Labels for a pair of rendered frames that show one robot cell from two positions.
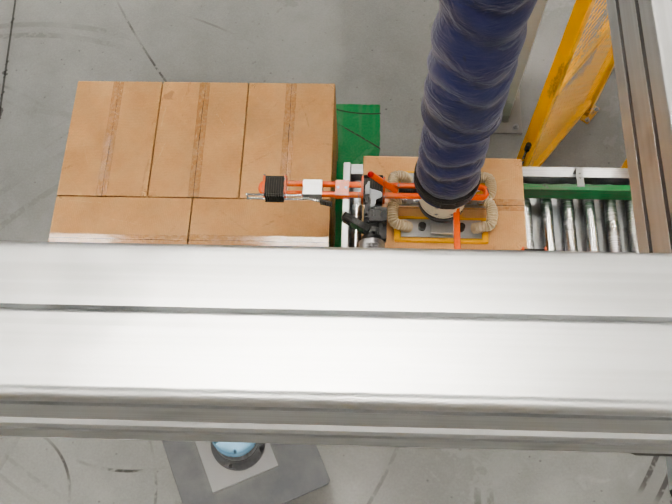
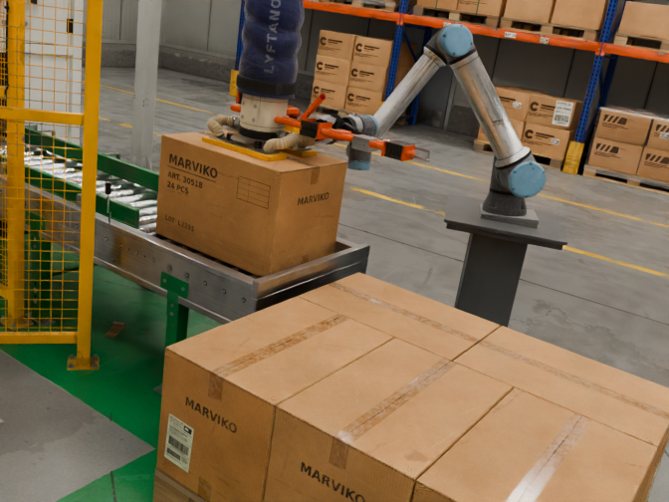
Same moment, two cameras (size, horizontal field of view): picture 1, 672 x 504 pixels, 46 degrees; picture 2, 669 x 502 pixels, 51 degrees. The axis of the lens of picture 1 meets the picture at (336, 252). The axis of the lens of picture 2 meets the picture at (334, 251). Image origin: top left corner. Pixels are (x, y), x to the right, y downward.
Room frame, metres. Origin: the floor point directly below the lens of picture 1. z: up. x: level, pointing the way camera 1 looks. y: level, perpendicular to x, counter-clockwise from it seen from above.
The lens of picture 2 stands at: (3.47, 1.12, 1.48)
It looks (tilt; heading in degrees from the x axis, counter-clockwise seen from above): 19 degrees down; 207
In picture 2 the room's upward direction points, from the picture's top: 9 degrees clockwise
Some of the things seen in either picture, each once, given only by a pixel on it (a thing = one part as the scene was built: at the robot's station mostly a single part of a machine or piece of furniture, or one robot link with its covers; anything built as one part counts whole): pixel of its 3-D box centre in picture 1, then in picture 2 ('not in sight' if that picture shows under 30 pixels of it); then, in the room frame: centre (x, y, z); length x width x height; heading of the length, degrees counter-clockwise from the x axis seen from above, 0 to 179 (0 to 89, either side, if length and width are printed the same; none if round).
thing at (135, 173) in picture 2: not in sight; (110, 161); (0.91, -1.54, 0.60); 1.60 x 0.10 x 0.09; 85
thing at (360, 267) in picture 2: not in sight; (313, 294); (1.32, -0.04, 0.48); 0.70 x 0.03 x 0.15; 175
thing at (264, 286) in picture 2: (345, 239); (317, 268); (1.32, -0.04, 0.58); 0.70 x 0.03 x 0.06; 175
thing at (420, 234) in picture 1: (441, 228); (276, 140); (1.16, -0.39, 0.97); 0.34 x 0.10 x 0.05; 84
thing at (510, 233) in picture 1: (438, 226); (249, 198); (1.27, -0.41, 0.75); 0.60 x 0.40 x 0.40; 84
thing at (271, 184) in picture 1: (275, 186); (397, 150); (1.32, 0.20, 1.08); 0.08 x 0.07 x 0.05; 84
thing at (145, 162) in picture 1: (203, 197); (424, 429); (1.68, 0.59, 0.34); 1.20 x 1.00 x 0.40; 85
